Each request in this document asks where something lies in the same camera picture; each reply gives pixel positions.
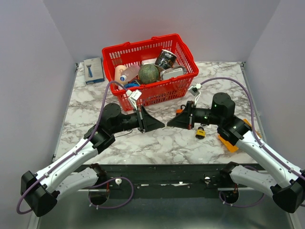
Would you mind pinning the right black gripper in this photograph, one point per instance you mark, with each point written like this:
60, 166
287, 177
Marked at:
185, 120

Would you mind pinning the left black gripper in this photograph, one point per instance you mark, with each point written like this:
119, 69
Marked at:
146, 122

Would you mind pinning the orange black padlock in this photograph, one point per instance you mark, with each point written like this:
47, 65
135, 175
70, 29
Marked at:
178, 111

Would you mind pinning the yellow black padlock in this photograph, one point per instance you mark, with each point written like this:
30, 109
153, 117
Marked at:
200, 133

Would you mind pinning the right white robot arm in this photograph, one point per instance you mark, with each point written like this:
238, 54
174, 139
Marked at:
284, 181

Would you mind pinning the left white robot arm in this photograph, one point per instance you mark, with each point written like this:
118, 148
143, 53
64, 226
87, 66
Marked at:
41, 190

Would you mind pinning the blue object in basket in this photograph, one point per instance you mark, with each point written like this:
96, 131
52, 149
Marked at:
134, 83

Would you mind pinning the green round melon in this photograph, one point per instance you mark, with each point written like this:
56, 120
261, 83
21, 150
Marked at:
148, 74

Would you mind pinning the silver tin container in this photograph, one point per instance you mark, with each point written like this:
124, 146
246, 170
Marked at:
173, 72

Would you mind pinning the orange snack bag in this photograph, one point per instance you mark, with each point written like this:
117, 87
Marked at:
231, 147

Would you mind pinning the pink lotion bottle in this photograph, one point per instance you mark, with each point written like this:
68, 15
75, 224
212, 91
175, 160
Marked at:
125, 75

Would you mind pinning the white box in basket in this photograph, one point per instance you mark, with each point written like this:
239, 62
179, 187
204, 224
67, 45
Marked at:
149, 61

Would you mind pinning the black printed can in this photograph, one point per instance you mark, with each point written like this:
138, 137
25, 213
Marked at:
166, 59

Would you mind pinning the red plastic shopping basket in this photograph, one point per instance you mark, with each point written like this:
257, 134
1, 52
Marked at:
161, 68

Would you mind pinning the blue razor package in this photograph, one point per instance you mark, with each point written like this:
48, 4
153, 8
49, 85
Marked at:
93, 70

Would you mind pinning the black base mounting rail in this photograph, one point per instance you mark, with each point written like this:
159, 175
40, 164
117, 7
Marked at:
167, 181

